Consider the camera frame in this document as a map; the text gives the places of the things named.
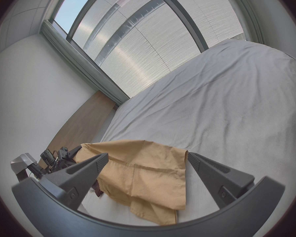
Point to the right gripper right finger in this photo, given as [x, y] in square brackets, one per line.
[222, 179]

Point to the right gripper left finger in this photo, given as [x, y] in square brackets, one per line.
[74, 179]

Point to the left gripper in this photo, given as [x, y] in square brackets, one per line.
[63, 154]

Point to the tan shorts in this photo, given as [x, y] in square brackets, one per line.
[143, 176]

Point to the bed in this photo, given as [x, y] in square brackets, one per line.
[212, 107]

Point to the brown garment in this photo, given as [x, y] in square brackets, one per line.
[98, 190]

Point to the grey-green curtain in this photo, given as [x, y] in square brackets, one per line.
[251, 16]
[75, 58]

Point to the window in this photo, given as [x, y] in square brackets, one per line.
[138, 46]

